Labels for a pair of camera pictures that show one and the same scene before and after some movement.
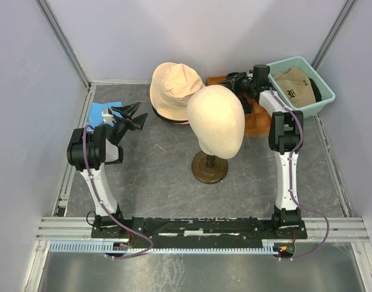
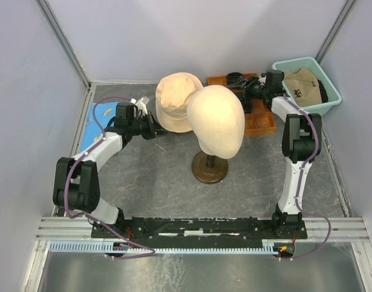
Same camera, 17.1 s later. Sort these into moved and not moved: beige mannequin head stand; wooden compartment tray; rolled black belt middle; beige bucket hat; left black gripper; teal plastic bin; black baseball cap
Moved: black baseball cap; teal plastic bin; beige bucket hat; left black gripper
Not moved: beige mannequin head stand; wooden compartment tray; rolled black belt middle
